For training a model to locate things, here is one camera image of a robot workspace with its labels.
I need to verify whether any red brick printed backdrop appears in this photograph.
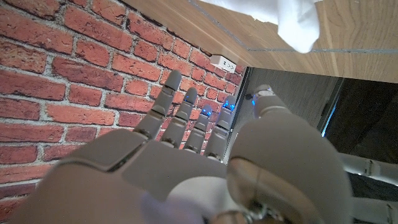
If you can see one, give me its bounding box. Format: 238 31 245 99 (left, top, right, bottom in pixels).
0 0 246 218

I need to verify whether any white power strip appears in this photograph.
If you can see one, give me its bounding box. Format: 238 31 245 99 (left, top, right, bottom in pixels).
210 54 237 74

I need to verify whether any white handkerchief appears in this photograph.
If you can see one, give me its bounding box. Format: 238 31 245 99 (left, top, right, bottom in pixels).
198 0 323 54

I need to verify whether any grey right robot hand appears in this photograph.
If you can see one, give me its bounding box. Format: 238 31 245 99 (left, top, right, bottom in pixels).
9 69 354 224

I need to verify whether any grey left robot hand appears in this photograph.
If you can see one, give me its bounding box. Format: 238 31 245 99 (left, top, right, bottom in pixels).
338 152 398 224

